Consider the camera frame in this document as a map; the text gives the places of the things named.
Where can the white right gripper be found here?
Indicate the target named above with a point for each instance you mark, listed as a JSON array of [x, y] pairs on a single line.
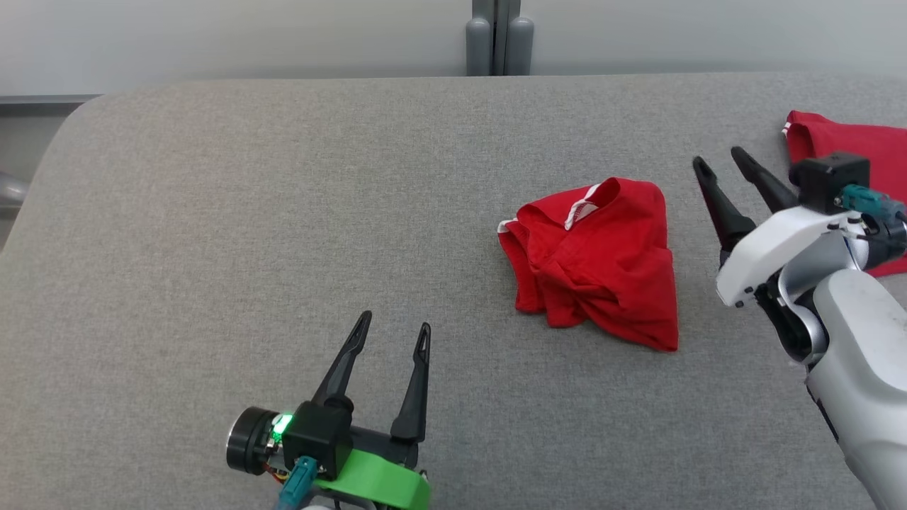
[[772, 244]]

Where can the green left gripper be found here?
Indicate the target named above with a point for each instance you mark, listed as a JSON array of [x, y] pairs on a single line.
[[375, 482]]

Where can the red jersey with number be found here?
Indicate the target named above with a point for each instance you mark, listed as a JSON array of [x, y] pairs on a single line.
[[850, 138]]

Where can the red shorts with white stripes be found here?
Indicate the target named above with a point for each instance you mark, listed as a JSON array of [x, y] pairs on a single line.
[[602, 269]]

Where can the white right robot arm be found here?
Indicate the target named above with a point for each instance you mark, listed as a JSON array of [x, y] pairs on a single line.
[[864, 354]]

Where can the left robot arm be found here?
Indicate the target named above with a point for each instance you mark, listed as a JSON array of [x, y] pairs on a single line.
[[248, 439]]

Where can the grey fabric sofa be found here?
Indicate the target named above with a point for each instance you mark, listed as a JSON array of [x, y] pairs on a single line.
[[212, 248]]

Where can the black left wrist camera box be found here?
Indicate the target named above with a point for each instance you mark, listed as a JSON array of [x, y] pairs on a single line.
[[315, 432]]

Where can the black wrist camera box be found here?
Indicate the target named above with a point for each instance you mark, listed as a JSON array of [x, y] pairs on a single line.
[[315, 432], [829, 177]]

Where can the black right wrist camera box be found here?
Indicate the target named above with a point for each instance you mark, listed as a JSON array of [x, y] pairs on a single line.
[[829, 177]]

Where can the teal right camera connector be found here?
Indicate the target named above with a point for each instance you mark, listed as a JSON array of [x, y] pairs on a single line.
[[868, 200]]

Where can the teal camera connector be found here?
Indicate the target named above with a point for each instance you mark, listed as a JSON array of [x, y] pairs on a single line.
[[297, 485], [868, 200]]

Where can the teal left camera connector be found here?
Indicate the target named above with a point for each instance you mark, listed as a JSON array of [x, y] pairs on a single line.
[[297, 485]]

